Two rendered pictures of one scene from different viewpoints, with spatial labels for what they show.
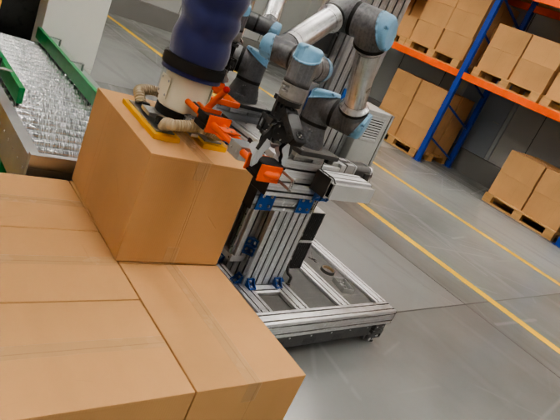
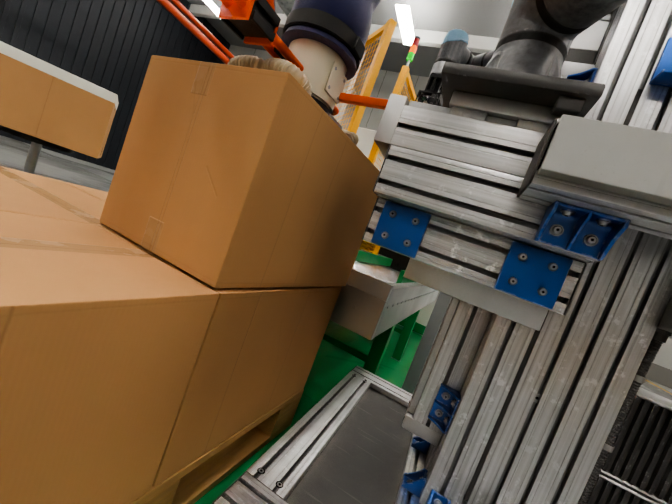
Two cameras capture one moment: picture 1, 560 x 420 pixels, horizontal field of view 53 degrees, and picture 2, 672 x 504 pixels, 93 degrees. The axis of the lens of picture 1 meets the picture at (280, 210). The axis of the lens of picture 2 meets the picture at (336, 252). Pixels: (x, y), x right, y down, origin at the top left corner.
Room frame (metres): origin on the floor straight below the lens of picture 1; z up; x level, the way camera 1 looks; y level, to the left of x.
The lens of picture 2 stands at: (1.83, -0.45, 0.72)
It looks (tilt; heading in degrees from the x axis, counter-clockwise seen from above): 4 degrees down; 67
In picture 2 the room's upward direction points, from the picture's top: 21 degrees clockwise
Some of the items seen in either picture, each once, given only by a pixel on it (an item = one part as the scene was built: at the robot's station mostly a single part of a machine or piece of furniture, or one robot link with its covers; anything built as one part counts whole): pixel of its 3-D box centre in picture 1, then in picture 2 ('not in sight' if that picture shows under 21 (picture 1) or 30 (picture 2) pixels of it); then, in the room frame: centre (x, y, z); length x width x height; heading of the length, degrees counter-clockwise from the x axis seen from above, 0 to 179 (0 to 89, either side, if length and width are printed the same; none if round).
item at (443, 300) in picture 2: not in sight; (437, 315); (3.01, 0.78, 0.50); 0.07 x 0.07 x 1.00; 44
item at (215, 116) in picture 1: (212, 121); (250, 18); (1.79, 0.32, 1.08); 0.10 x 0.08 x 0.06; 132
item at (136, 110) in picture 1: (151, 116); not in sight; (1.92, 0.56, 0.97); 0.34 x 0.10 x 0.05; 42
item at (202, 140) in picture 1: (197, 126); not in sight; (2.04, 0.42, 0.97); 0.34 x 0.10 x 0.05; 42
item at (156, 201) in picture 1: (157, 175); (269, 195); (1.98, 0.48, 0.75); 0.60 x 0.40 x 0.40; 42
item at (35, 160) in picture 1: (112, 171); (309, 258); (2.24, 0.74, 0.58); 0.70 x 0.03 x 0.06; 134
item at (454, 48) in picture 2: (238, 16); (452, 52); (2.37, 0.47, 1.38); 0.09 x 0.08 x 0.11; 10
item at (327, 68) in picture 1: (311, 66); not in sight; (1.65, 0.09, 1.38); 0.11 x 0.11 x 0.08; 73
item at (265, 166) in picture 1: (262, 167); not in sight; (1.53, 0.09, 1.08); 0.08 x 0.07 x 0.05; 42
